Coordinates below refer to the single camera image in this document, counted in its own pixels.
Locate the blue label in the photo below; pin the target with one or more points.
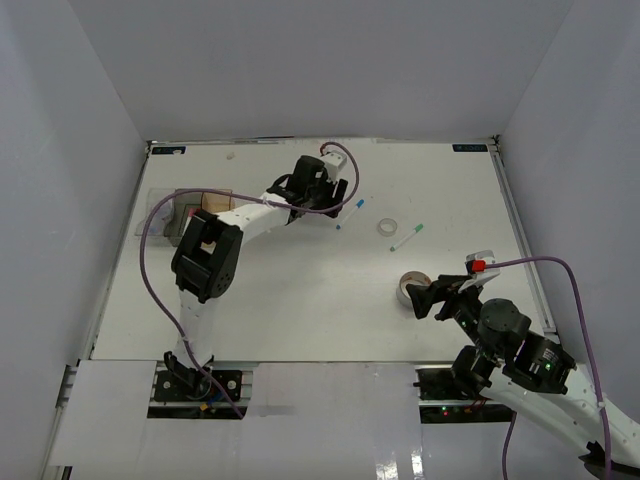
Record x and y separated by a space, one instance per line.
469 148
168 150

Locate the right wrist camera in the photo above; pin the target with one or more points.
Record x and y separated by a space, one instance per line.
480 269

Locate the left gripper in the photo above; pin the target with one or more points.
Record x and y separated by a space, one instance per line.
330 187

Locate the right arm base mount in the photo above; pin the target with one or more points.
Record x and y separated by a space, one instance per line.
442 402

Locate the left aluminium rail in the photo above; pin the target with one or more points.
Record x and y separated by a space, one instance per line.
66 386

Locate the left blue label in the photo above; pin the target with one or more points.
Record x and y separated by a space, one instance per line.
168 150

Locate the clear tape roll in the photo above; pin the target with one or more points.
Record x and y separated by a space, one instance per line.
387 227

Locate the pin jar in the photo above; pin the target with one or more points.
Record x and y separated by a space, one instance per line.
160 221

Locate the green marker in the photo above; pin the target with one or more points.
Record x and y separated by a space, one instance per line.
401 242

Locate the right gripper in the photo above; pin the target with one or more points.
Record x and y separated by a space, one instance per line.
446 289

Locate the right blue label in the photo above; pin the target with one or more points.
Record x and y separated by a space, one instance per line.
469 148

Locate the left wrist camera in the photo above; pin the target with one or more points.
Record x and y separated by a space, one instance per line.
334 162

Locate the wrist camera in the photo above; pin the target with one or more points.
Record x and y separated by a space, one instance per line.
334 162
480 269

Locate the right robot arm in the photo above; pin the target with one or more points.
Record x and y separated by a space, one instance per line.
532 375

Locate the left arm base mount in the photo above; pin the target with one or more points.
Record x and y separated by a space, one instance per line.
170 401

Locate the right aluminium rail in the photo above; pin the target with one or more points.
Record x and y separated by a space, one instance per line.
542 307

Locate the blue marker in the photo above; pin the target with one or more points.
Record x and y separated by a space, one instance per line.
345 218

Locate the aluminium rail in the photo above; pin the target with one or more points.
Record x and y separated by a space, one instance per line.
66 386
542 307

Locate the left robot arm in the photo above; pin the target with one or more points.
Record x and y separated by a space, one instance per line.
206 258

